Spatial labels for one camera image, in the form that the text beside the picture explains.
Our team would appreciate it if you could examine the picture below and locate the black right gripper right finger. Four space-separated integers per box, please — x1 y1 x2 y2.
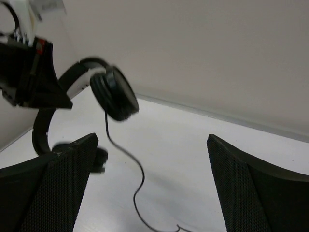
207 134 309 232

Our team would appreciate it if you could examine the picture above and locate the aluminium table edge rail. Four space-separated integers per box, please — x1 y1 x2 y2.
0 92 309 155

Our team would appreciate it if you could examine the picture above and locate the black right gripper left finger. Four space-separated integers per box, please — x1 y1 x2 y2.
0 133 98 232

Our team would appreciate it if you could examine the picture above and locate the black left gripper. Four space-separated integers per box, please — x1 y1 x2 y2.
0 37 72 109

